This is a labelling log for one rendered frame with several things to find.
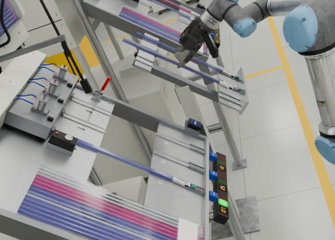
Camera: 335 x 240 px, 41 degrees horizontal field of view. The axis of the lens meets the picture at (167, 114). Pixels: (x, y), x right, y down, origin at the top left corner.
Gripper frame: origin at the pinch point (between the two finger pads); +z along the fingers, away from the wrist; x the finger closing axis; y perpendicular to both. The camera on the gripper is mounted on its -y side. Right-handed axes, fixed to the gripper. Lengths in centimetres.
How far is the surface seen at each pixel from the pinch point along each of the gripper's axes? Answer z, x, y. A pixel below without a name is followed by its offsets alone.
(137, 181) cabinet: 44, 23, -11
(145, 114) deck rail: 15.7, 20.8, 3.8
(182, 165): 13.7, 40.9, -13.2
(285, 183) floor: 35, -29, -93
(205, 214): 10, 63, -21
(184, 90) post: 11.9, -8.1, -9.8
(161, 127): 15.4, 23.8, -3.7
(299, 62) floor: 10, -164, -109
